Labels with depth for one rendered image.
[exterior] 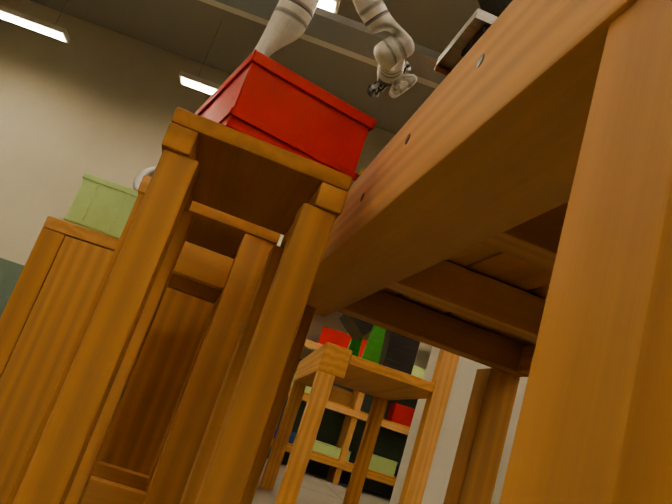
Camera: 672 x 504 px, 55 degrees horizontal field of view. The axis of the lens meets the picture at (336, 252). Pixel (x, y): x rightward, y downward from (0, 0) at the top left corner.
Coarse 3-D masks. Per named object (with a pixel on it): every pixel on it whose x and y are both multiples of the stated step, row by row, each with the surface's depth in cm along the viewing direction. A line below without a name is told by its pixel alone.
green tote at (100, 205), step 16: (96, 176) 194; (80, 192) 193; (96, 192) 194; (112, 192) 195; (128, 192) 195; (80, 208) 192; (96, 208) 193; (112, 208) 194; (128, 208) 194; (80, 224) 190; (96, 224) 192; (112, 224) 192
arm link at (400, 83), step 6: (378, 66) 182; (378, 72) 183; (402, 72) 182; (384, 78) 182; (390, 78) 181; (396, 78) 182; (402, 78) 183; (408, 78) 183; (414, 78) 183; (396, 84) 183; (402, 84) 183; (408, 84) 183; (414, 84) 185; (390, 90) 183; (396, 90) 183; (402, 90) 184; (390, 96) 184; (396, 96) 184
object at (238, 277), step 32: (128, 224) 136; (192, 256) 140; (224, 256) 142; (256, 256) 142; (192, 288) 162; (224, 288) 139; (256, 288) 141; (224, 320) 138; (224, 352) 136; (192, 384) 133; (192, 416) 132; (32, 448) 124; (160, 448) 153; (192, 448) 131; (96, 480) 127; (128, 480) 150; (160, 480) 128
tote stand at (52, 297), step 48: (48, 240) 183; (96, 240) 184; (48, 288) 179; (96, 288) 180; (0, 336) 175; (48, 336) 176; (192, 336) 179; (0, 384) 172; (48, 384) 173; (144, 384) 174; (0, 432) 169; (144, 432) 171; (0, 480) 166
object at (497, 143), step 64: (576, 0) 47; (512, 64) 56; (576, 64) 46; (448, 128) 69; (512, 128) 57; (576, 128) 54; (384, 192) 89; (448, 192) 74; (512, 192) 69; (384, 256) 106; (448, 256) 96
